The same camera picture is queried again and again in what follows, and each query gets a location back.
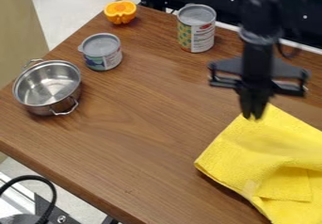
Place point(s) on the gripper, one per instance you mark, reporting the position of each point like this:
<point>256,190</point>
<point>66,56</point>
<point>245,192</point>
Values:
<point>256,74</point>

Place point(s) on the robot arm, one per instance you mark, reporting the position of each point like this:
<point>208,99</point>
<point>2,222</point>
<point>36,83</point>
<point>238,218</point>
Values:
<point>262,11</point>

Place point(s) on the yellow cloth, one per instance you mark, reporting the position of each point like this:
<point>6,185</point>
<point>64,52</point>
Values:
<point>272,158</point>

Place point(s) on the tall yellow green can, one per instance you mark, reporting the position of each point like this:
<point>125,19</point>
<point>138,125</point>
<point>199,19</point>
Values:
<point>197,30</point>

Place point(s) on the short blue white can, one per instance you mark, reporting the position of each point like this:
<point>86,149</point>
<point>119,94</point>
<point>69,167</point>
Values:
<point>102,53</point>

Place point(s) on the orange toy pepper half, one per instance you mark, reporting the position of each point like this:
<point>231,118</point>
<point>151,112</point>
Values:
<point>121,11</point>

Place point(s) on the silver pot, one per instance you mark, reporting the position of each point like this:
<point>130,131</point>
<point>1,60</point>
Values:
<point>46,88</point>

